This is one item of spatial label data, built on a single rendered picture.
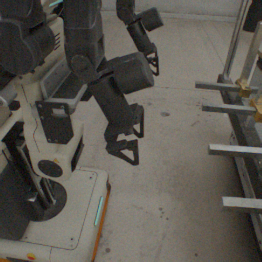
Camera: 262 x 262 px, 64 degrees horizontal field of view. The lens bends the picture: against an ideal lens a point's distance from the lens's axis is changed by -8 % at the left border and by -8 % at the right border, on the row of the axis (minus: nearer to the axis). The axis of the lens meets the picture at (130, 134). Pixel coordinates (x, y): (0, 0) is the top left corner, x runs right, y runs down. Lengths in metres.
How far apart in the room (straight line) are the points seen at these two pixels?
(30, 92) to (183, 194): 1.30
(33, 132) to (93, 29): 0.50
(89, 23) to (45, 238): 1.07
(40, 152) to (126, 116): 0.46
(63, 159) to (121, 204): 0.86
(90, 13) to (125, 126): 0.22
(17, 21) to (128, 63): 0.20
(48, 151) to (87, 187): 0.59
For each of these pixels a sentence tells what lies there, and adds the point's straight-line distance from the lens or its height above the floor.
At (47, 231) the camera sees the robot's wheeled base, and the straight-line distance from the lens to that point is 1.27.
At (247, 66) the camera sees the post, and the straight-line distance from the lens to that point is 1.30.
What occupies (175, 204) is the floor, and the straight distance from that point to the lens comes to 1.64.
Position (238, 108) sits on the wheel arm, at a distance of 1.07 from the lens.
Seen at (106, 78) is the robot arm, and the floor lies 1.18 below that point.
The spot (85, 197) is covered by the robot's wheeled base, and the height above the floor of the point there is 0.28.
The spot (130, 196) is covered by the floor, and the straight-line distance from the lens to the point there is 1.64.
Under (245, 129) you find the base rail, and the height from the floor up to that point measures 0.70.
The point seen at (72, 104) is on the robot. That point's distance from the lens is 0.63.
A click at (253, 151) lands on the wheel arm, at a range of 0.90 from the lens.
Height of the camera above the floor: 1.38
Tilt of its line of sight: 41 degrees down
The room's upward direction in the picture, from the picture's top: straight up
